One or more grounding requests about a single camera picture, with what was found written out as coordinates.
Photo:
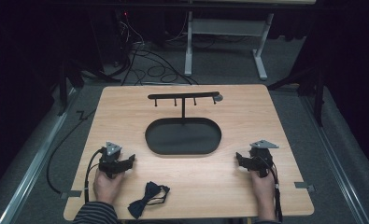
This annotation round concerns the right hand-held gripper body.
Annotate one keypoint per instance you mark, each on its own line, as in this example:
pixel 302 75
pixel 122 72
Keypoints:
pixel 261 160

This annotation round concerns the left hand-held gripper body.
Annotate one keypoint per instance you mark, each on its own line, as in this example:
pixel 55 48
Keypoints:
pixel 110 158

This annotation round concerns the black bow tie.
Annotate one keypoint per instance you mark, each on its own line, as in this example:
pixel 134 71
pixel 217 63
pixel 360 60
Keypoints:
pixel 148 199

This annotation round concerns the black hook rack with tray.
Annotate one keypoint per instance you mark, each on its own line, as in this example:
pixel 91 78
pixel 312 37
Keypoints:
pixel 182 137

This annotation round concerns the person's left hand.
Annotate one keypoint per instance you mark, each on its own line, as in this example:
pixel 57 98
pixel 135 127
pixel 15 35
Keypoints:
pixel 106 188

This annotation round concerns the person's right hand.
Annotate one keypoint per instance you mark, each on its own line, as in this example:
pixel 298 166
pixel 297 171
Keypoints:
pixel 263 188

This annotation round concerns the grey tape strip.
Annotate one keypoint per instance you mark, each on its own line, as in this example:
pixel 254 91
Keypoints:
pixel 304 186
pixel 70 194

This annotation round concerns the black metal stand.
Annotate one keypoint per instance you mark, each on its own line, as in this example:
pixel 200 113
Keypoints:
pixel 318 93
pixel 63 87

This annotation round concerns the dark equipment with red light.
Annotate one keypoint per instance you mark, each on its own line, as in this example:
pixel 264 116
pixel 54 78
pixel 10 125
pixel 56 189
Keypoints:
pixel 120 34

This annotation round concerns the metal floor rail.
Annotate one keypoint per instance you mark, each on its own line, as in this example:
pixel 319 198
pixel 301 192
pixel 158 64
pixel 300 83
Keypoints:
pixel 32 168
pixel 334 161

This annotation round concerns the white desk frame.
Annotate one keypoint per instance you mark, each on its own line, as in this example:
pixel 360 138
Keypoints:
pixel 224 26

